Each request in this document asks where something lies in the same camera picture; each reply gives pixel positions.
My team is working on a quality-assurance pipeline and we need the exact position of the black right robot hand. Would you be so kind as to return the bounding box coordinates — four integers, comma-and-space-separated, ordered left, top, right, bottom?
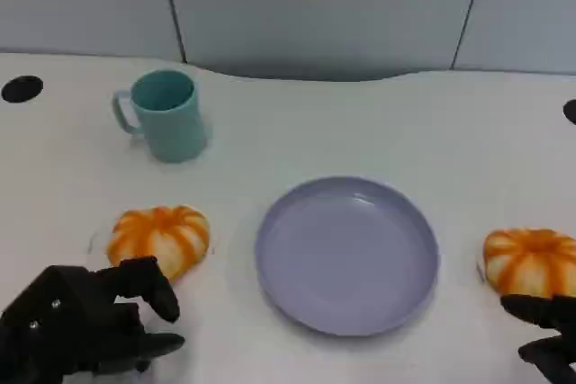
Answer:
499, 293, 576, 384

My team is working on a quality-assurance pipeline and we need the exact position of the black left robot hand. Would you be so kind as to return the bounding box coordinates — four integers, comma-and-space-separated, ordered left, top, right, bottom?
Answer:
0, 255, 186, 384

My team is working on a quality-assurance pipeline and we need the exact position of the orange and white bread roll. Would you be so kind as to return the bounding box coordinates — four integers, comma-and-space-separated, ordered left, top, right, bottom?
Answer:
105, 205, 212, 284
482, 227, 576, 299

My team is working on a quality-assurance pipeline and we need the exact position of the pale green mug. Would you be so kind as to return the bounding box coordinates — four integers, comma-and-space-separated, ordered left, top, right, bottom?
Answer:
111, 69, 209, 164

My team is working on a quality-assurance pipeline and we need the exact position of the lilac plate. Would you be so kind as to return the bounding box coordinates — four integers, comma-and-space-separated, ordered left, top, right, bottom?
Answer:
254, 175, 440, 338

